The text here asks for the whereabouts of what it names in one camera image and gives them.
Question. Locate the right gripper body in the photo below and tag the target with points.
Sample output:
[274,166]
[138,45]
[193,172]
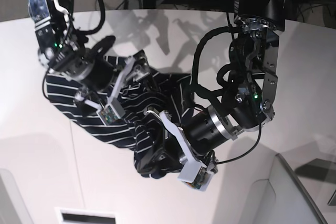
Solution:
[136,69]

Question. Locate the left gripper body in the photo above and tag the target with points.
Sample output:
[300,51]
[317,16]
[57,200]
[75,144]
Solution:
[166,155]

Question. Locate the navy white striped t-shirt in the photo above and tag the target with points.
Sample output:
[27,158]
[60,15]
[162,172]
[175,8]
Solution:
[138,130]

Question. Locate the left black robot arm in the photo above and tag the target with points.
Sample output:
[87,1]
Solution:
[243,102]

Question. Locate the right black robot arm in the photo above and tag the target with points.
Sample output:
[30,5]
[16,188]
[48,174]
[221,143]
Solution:
[62,50]

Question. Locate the white slotted panel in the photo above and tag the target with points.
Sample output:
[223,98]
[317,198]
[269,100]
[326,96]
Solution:
[84,216]

